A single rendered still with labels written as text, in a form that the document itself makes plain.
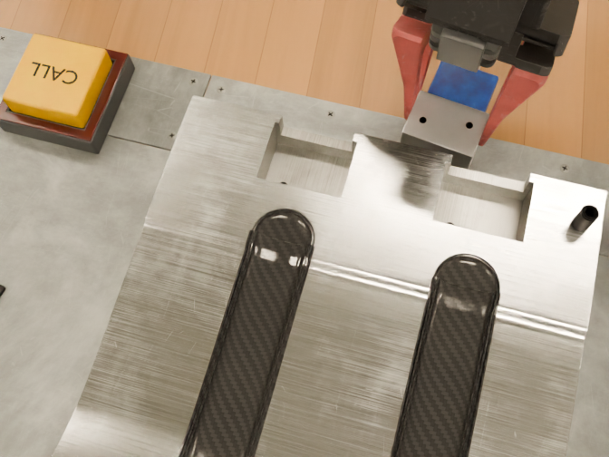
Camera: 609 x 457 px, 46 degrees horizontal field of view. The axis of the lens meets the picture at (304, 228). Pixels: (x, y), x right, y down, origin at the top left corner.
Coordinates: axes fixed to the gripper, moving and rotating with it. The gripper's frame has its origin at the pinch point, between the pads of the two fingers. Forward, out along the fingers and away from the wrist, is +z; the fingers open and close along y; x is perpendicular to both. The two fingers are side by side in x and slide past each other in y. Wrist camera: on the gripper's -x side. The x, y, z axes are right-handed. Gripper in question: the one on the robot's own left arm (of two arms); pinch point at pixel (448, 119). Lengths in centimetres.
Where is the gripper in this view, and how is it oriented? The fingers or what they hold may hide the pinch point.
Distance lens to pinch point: 51.2
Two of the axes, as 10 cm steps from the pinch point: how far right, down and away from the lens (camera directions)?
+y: 9.2, 3.6, -1.8
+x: 3.6, -5.7, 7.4
